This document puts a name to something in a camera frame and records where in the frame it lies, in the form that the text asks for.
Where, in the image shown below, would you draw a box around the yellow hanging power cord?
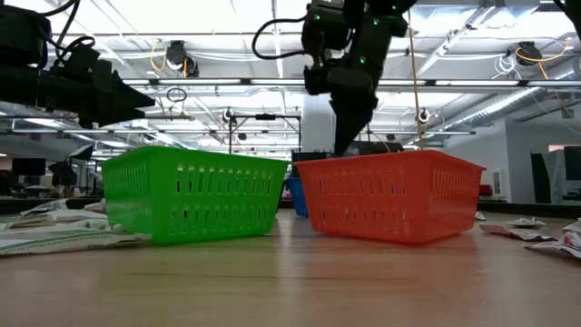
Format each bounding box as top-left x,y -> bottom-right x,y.
406,0 -> 427,151

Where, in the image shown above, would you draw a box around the green plastic basket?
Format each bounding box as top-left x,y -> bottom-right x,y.
101,144 -> 291,245

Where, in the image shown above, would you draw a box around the black studio softbox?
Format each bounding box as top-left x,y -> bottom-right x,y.
67,144 -> 95,161

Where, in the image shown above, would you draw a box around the orange plastic basket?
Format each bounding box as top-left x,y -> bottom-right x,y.
293,149 -> 487,245

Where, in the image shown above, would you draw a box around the blue plastic basket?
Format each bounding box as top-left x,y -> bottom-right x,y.
285,175 -> 310,218

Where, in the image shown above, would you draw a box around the black standing panel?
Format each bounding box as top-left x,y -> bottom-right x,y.
529,152 -> 551,204

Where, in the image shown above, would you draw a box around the black flat panel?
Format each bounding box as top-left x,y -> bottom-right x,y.
347,140 -> 404,158
290,151 -> 338,178

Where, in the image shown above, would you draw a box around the silver ventilation duct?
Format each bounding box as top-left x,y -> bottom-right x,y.
442,85 -> 541,133

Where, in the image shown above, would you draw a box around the long white gauze packet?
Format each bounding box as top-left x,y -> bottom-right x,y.
4,209 -> 109,224
81,198 -> 108,214
20,198 -> 69,217
0,228 -> 152,256
0,218 -> 123,235

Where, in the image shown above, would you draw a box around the white red-print packet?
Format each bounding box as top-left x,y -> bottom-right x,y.
506,216 -> 548,229
525,231 -> 581,260
479,223 -> 558,243

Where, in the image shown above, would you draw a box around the grey hanging cloth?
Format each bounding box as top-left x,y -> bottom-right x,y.
542,149 -> 568,203

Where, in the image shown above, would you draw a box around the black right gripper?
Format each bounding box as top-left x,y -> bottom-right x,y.
302,57 -> 380,156

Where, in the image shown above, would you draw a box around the black wall monitor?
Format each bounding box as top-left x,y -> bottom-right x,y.
564,145 -> 581,182

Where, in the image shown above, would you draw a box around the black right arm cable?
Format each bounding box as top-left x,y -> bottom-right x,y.
251,15 -> 315,62

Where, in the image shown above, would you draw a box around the black computer monitor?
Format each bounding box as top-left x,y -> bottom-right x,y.
11,157 -> 46,177

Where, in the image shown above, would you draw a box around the white building column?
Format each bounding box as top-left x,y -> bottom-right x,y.
301,93 -> 337,154

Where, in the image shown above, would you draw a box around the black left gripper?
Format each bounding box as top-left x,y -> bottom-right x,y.
38,61 -> 157,130

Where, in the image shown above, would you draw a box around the black robot station frame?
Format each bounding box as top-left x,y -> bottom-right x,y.
228,113 -> 303,155

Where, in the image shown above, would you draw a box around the long ceiling light bar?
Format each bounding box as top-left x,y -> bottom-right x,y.
122,77 -> 581,88

